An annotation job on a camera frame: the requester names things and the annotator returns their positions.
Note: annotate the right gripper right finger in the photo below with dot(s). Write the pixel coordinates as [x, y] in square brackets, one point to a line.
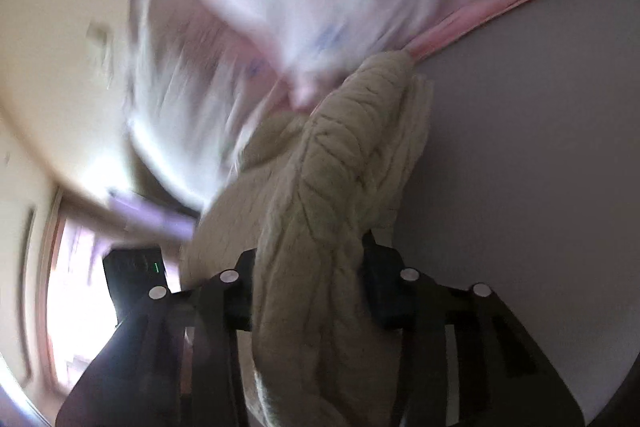
[465, 359]

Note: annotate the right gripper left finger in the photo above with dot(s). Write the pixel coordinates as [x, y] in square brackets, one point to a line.
[173, 361]

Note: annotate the beige cable-knit sweater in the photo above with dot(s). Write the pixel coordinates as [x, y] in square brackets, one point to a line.
[304, 191]

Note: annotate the black device with green light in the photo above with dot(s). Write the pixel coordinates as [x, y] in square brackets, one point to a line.
[130, 273]

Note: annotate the window with balcony view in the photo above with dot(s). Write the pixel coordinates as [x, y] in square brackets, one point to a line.
[74, 313]

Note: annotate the lavender bed sheet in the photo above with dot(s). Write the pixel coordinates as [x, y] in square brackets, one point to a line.
[529, 181]

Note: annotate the left pink floral pillow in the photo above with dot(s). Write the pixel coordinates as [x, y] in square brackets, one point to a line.
[197, 92]

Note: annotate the white wall switch plate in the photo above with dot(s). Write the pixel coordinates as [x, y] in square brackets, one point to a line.
[100, 53]

